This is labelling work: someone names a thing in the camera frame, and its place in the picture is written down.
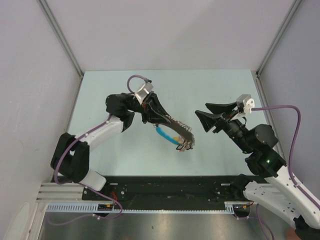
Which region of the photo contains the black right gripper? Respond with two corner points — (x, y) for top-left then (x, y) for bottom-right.
(193, 101), (253, 154)

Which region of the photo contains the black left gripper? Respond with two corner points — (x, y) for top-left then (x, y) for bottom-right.
(123, 91), (173, 125)

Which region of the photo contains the metal key organizer with rings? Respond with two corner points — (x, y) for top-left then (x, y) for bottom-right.
(153, 118), (195, 152)

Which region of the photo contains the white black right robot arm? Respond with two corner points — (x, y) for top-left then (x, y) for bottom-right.
(195, 99), (320, 239)

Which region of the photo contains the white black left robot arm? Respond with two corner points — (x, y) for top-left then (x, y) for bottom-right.
(50, 92), (170, 200)

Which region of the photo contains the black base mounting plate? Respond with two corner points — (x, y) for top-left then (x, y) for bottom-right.
(51, 175), (251, 204)

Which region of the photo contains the pink cylindrical object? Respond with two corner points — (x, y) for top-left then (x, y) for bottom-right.
(285, 228), (300, 240)

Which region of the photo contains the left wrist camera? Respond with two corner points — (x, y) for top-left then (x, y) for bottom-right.
(134, 80), (154, 105)

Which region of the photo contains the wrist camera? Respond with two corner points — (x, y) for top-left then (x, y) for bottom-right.
(236, 94), (255, 115)
(134, 80), (154, 105)

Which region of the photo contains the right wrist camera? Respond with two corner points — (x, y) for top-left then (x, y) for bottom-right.
(236, 94), (255, 115)

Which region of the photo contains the grey slotted cable duct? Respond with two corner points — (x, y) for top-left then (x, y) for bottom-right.
(46, 202), (251, 214)

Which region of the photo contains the aluminium frame rail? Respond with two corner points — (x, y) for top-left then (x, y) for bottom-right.
(36, 182), (84, 203)

